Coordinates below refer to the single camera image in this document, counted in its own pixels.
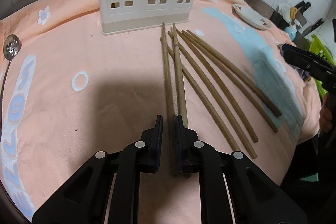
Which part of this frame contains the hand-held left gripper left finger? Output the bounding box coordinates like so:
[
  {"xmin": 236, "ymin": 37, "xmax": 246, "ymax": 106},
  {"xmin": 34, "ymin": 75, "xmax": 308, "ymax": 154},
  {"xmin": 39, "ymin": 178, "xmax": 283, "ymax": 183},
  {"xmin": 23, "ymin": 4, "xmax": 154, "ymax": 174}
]
[{"xmin": 31, "ymin": 115, "xmax": 164, "ymax": 224}]

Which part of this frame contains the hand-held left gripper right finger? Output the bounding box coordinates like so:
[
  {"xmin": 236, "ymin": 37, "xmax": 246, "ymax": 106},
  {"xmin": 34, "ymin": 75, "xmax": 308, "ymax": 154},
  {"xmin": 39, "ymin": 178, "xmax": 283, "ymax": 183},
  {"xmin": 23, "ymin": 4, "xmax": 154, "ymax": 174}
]
[{"xmin": 175, "ymin": 115, "xmax": 306, "ymax": 224}]

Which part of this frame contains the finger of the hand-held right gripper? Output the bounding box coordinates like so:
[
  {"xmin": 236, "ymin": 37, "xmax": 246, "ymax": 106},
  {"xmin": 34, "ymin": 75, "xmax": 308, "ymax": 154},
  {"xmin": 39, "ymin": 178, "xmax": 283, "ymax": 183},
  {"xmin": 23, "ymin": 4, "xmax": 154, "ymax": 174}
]
[{"xmin": 281, "ymin": 43, "xmax": 336, "ymax": 81}]

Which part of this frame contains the group of wooden chopsticks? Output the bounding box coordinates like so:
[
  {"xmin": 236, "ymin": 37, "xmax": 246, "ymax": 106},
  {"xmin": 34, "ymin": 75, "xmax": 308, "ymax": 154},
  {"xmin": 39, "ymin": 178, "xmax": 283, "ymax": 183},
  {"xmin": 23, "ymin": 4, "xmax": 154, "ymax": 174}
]
[{"xmin": 167, "ymin": 22, "xmax": 282, "ymax": 178}]

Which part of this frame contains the brown wooden chopstick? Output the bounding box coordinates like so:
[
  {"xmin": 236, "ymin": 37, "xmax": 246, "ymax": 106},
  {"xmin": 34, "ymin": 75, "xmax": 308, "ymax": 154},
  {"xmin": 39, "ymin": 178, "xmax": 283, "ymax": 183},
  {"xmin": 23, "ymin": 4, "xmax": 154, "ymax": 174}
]
[{"xmin": 160, "ymin": 22, "xmax": 179, "ymax": 175}]

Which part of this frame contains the person's right hand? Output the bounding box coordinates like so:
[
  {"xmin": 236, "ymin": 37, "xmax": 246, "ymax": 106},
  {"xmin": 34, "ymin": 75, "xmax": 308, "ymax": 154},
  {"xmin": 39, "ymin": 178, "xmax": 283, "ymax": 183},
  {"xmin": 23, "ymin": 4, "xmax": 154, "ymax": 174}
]
[{"xmin": 320, "ymin": 94, "xmax": 336, "ymax": 133}]

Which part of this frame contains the green plastic rack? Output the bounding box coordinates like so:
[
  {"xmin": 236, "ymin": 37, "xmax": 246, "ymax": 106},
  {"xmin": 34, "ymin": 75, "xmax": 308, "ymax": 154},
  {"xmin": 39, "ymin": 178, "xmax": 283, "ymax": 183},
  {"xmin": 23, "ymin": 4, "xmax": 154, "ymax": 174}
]
[{"xmin": 307, "ymin": 34, "xmax": 336, "ymax": 62}]

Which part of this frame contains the blue soap bottle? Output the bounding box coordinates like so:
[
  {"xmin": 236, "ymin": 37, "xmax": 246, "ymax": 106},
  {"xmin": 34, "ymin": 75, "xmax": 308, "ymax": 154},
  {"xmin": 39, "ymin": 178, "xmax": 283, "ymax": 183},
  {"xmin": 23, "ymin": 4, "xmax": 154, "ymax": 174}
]
[{"xmin": 285, "ymin": 21, "xmax": 301, "ymax": 41}]

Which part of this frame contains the peach printed towel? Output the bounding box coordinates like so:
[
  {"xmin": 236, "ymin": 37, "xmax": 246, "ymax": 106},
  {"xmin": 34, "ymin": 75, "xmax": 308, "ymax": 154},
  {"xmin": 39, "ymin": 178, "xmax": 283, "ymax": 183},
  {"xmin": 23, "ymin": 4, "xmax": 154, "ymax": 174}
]
[{"xmin": 0, "ymin": 0, "xmax": 322, "ymax": 224}]

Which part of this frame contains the white cherry print plate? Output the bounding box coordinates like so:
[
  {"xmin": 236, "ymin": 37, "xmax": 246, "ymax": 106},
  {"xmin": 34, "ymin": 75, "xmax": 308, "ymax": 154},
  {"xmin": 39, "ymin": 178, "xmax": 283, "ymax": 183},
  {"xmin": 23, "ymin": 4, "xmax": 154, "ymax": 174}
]
[{"xmin": 232, "ymin": 4, "xmax": 271, "ymax": 30}]

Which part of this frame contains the person's dark clothing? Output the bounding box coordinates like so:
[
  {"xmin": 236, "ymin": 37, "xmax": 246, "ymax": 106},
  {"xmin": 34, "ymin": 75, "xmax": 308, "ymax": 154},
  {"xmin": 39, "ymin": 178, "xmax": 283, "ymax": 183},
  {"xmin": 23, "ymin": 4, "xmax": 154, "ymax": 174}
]
[{"xmin": 280, "ymin": 132, "xmax": 336, "ymax": 216}]

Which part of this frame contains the metal skimmer spoon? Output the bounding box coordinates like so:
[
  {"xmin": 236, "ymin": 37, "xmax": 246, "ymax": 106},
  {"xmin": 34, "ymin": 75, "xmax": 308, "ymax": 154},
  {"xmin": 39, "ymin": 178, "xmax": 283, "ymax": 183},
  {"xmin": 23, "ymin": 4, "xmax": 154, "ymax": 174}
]
[{"xmin": 0, "ymin": 34, "xmax": 22, "ymax": 122}]

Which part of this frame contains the black handled knife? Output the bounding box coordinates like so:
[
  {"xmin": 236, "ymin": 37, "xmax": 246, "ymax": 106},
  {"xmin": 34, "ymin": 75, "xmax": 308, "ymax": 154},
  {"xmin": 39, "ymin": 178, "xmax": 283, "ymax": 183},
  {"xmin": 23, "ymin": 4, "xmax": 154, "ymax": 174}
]
[
  {"xmin": 304, "ymin": 19, "xmax": 324, "ymax": 35},
  {"xmin": 295, "ymin": 0, "xmax": 312, "ymax": 14}
]

